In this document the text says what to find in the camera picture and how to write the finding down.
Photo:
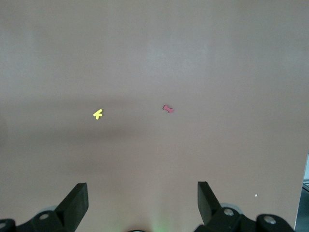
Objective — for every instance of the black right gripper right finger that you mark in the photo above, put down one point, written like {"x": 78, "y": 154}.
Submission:
{"x": 210, "y": 212}

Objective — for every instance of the yellow foam letter Y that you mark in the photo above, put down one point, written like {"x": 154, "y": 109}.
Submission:
{"x": 97, "y": 114}

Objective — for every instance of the red foam letter I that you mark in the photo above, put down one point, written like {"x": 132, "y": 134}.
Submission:
{"x": 168, "y": 109}

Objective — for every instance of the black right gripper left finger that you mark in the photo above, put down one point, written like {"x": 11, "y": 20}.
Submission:
{"x": 74, "y": 207}

